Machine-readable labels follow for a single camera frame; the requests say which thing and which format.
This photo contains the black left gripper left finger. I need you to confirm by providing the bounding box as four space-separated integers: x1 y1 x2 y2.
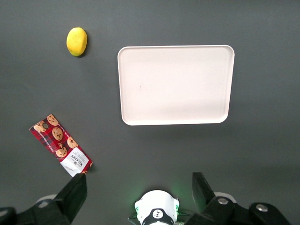
0 173 88 225

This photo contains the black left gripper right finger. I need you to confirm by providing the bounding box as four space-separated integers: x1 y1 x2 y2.
184 172 292 225

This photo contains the red tartan cookie box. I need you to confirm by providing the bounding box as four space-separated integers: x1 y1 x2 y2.
29 114 94 178

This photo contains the pale pink rectangular tray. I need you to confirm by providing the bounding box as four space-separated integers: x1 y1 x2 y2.
117 45 235 126

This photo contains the yellow lemon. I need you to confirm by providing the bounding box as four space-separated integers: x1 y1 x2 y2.
66 27 88 57

